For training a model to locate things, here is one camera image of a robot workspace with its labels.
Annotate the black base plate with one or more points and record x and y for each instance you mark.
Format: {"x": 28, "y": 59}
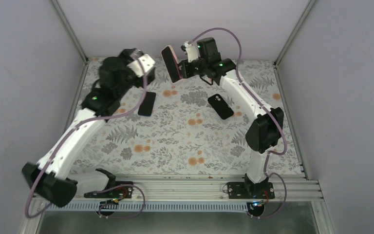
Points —
{"x": 239, "y": 190}
{"x": 117, "y": 193}

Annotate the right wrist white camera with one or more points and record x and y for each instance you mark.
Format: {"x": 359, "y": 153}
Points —
{"x": 190, "y": 50}

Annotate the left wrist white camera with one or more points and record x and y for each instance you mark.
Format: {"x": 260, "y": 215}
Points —
{"x": 143, "y": 65}

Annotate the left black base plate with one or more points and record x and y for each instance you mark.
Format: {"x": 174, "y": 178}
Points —
{"x": 117, "y": 193}

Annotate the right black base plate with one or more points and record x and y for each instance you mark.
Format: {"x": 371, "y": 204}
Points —
{"x": 239, "y": 190}

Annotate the black phone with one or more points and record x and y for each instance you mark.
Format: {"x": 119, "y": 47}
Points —
{"x": 146, "y": 107}

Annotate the floral patterned table mat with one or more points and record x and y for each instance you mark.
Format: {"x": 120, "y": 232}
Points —
{"x": 183, "y": 136}

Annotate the black phone case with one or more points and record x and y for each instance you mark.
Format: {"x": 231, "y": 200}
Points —
{"x": 220, "y": 106}

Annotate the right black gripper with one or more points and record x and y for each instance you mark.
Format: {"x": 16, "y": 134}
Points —
{"x": 186, "y": 71}

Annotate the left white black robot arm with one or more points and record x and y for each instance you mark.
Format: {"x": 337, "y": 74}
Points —
{"x": 50, "y": 177}

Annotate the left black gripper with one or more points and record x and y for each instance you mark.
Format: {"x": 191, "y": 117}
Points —
{"x": 125, "y": 56}

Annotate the slotted grey cable duct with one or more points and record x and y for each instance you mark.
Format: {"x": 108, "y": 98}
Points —
{"x": 155, "y": 206}

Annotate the wrist white camera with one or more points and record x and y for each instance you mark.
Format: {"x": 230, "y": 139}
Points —
{"x": 143, "y": 65}
{"x": 190, "y": 50}

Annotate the aluminium mounting rail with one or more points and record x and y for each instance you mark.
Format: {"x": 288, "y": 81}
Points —
{"x": 213, "y": 188}

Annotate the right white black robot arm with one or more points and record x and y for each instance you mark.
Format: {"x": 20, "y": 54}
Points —
{"x": 204, "y": 59}

